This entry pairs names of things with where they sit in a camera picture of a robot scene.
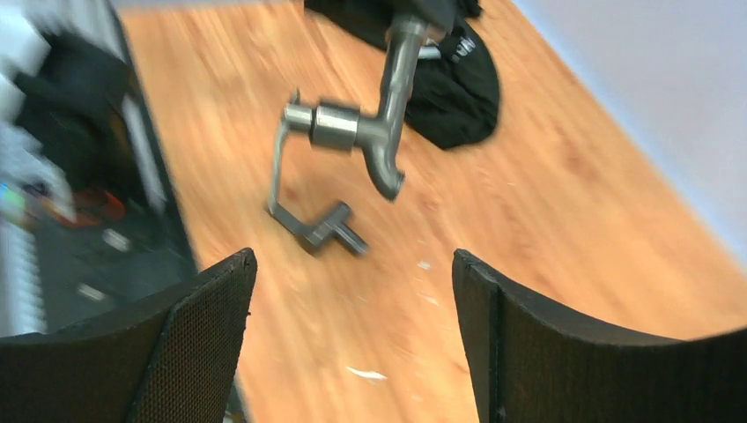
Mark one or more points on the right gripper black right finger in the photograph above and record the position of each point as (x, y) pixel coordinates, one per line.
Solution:
(533, 359)

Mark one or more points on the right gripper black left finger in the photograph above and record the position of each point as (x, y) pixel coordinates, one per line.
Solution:
(169, 357)

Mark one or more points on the grey faucet with lever handle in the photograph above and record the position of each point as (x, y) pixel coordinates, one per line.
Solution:
(334, 126)

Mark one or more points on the black cloth with white print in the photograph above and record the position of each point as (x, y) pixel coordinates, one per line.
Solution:
(456, 94)

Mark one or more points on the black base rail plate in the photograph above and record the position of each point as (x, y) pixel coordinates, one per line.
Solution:
(89, 220)

